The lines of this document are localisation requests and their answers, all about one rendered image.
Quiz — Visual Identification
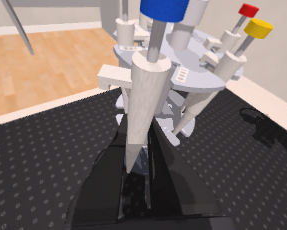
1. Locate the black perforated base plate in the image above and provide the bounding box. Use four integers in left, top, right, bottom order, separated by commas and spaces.
0, 87, 287, 230

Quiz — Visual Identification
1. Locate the white pipette with blue button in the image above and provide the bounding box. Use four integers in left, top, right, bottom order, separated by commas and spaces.
97, 0, 190, 173

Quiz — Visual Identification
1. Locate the white pipette with yellow button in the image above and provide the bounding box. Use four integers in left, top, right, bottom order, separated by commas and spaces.
116, 0, 150, 113
172, 18, 274, 135

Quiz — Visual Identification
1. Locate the grey pipette carousel stand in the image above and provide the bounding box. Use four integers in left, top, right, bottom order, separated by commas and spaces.
113, 0, 227, 175

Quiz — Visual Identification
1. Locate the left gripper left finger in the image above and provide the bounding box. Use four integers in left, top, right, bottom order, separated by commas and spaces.
64, 113, 128, 224

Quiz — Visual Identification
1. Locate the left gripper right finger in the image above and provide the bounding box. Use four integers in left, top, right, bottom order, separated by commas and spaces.
147, 116, 222, 217

